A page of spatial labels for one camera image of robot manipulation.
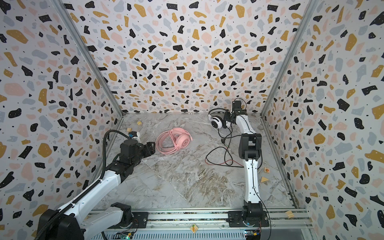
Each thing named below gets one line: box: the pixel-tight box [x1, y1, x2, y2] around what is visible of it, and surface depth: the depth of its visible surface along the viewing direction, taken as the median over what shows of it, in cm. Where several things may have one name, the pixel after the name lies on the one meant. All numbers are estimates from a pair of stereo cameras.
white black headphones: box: [208, 108, 232, 130], surface depth 109 cm
